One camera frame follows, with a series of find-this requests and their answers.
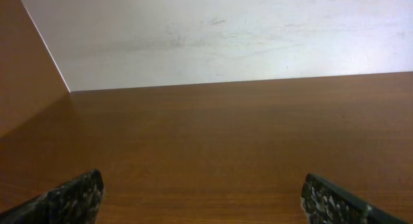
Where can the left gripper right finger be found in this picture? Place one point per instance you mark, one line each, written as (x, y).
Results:
(325, 202)

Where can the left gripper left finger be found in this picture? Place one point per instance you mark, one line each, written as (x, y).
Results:
(75, 201)

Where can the brown wooden side panel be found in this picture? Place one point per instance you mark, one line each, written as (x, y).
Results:
(30, 79)

